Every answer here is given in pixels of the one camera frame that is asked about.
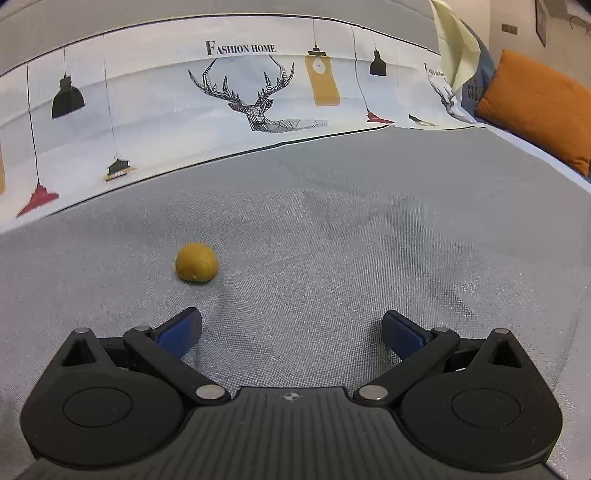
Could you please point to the dark wall switch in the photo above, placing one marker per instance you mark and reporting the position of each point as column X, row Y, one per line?
column 509, row 28

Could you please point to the orange pillow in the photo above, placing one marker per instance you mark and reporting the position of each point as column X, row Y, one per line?
column 540, row 106

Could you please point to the wall picture frame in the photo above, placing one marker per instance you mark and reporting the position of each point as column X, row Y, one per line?
column 541, row 21

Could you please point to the cream cloth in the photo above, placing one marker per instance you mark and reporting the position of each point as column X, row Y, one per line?
column 455, row 37

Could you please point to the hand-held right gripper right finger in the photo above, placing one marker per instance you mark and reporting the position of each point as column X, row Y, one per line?
column 401, row 332

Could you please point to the small yellow fruit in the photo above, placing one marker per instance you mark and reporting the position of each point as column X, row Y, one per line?
column 196, row 262

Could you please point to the blue-grey pillow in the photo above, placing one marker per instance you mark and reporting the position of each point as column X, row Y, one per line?
column 480, row 78

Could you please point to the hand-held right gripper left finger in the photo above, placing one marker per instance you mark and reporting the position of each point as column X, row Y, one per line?
column 180, row 330

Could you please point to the grey bed sheet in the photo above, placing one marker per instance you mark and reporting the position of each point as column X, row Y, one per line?
column 346, row 230

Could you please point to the printed blanket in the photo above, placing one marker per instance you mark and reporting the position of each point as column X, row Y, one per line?
column 138, row 115

